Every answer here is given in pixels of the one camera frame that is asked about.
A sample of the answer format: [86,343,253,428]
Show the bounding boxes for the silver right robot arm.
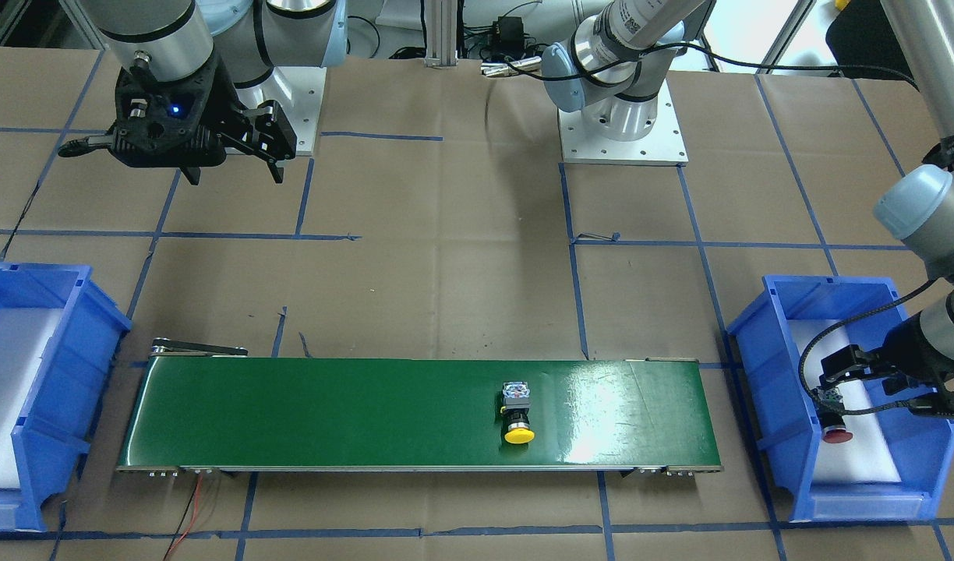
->
[57,1,348,185]

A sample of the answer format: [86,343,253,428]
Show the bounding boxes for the yellow push button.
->
[500,381,536,445]

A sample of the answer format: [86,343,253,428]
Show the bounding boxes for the green conveyor belt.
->
[116,354,723,475]

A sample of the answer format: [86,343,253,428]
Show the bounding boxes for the white foam pad bin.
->
[0,308,62,489]
[788,319,901,485]

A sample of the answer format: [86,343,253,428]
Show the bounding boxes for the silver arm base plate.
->
[558,82,690,167]
[238,66,327,157]

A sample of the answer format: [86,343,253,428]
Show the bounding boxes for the blue plastic bin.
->
[0,262,132,532]
[727,276,954,523]

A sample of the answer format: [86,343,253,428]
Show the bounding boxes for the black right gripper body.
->
[112,55,248,169]

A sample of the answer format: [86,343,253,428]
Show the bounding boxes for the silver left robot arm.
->
[806,1,954,419]

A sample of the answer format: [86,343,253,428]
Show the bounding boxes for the red push button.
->
[813,387,853,445]

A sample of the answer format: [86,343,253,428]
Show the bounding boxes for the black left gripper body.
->
[882,312,954,418]

